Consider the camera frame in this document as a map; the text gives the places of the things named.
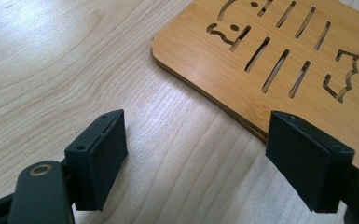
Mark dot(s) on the wooden trivet with cutouts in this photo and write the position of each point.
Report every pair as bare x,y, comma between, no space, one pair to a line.
199,46

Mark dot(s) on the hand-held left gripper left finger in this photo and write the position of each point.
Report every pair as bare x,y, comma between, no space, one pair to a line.
99,161

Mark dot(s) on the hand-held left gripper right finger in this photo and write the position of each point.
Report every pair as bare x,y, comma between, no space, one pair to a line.
304,158

